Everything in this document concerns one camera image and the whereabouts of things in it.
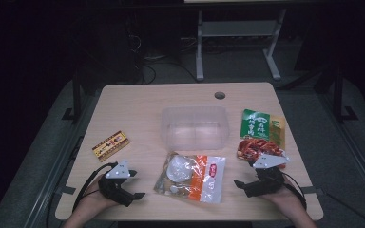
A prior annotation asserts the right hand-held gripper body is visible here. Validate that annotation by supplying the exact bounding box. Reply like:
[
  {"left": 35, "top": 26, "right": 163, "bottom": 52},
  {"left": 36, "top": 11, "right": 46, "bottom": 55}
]
[{"left": 242, "top": 154, "right": 290, "bottom": 199}]

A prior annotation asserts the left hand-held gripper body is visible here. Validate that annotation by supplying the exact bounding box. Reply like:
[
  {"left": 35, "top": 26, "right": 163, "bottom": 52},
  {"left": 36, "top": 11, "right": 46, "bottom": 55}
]
[{"left": 97, "top": 159, "right": 135, "bottom": 208}]

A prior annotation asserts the green red food packet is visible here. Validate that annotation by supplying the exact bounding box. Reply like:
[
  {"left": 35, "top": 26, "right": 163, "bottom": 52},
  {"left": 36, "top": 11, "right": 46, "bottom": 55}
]
[{"left": 236, "top": 108, "right": 290, "bottom": 169}]

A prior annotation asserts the small yellow red box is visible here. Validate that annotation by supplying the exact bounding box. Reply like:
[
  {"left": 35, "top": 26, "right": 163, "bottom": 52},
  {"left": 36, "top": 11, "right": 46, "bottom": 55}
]
[{"left": 91, "top": 130, "right": 131, "bottom": 163}]

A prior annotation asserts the clear orange food packet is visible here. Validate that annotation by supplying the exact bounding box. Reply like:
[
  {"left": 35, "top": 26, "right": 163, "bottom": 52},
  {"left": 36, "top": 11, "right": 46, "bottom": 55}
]
[{"left": 153, "top": 151, "right": 227, "bottom": 204}]

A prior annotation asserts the clear plastic container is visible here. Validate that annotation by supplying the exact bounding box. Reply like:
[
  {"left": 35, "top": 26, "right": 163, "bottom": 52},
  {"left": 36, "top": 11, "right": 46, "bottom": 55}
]
[{"left": 160, "top": 105, "right": 230, "bottom": 152}]

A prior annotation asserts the person's right hand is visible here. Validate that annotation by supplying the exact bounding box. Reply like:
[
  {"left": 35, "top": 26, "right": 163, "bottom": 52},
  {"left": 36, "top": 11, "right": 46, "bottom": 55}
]
[{"left": 259, "top": 174, "right": 307, "bottom": 220}]

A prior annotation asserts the person's left hand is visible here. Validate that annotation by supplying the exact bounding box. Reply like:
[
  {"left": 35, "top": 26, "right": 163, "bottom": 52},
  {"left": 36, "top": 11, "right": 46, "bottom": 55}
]
[{"left": 73, "top": 174, "right": 123, "bottom": 220}]

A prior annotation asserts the grey tape strip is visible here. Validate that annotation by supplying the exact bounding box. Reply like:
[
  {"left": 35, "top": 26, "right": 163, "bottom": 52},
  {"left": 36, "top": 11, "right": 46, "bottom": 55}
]
[
  {"left": 300, "top": 186, "right": 325, "bottom": 196},
  {"left": 56, "top": 185, "right": 77, "bottom": 196}
]

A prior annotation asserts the black metal stand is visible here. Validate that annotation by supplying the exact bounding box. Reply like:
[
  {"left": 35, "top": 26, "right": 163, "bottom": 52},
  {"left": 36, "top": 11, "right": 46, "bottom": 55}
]
[
  {"left": 61, "top": 67, "right": 84, "bottom": 124},
  {"left": 331, "top": 63, "right": 359, "bottom": 124}
]

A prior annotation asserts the left hand-held gripper black cable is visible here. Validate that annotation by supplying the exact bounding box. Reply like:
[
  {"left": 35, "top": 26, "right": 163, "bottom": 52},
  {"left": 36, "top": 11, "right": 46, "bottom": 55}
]
[{"left": 71, "top": 161, "right": 118, "bottom": 213}]

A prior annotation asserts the hand-held gripper black cable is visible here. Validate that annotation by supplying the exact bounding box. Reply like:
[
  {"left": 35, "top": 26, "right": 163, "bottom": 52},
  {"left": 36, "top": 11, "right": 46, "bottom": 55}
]
[
  {"left": 71, "top": 161, "right": 118, "bottom": 213},
  {"left": 279, "top": 172, "right": 308, "bottom": 211}
]

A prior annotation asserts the right hand-held gripper black cable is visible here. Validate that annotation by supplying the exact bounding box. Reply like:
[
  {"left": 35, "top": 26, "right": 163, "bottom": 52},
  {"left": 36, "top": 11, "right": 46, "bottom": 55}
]
[{"left": 279, "top": 172, "right": 308, "bottom": 211}]

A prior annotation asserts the black floor cable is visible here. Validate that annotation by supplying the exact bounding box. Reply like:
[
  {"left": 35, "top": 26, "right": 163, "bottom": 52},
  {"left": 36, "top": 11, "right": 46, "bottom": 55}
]
[{"left": 139, "top": 60, "right": 202, "bottom": 86}]

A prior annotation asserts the grey metal desk frame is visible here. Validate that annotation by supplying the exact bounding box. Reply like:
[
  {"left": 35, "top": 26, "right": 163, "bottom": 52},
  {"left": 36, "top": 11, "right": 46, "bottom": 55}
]
[{"left": 195, "top": 9, "right": 288, "bottom": 82}]

